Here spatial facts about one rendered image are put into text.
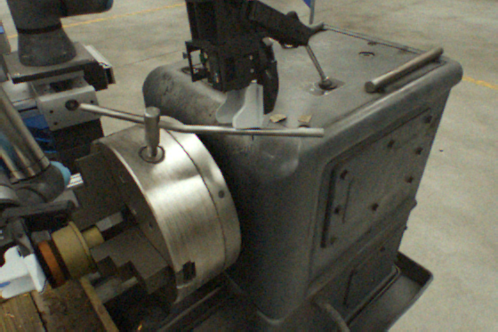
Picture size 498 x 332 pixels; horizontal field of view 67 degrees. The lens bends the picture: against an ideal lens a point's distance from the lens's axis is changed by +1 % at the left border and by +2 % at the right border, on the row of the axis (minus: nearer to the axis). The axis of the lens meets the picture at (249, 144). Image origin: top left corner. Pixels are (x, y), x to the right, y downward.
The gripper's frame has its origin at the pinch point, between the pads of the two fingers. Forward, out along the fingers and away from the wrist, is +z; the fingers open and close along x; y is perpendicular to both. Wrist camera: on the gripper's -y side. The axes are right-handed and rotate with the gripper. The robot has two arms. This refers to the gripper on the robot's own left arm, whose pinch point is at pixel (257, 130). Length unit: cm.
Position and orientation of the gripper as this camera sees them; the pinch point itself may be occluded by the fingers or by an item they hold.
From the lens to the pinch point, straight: 52.9
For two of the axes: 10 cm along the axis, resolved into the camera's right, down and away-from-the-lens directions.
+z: 1.0, 8.8, 4.6
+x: 6.5, 2.9, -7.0
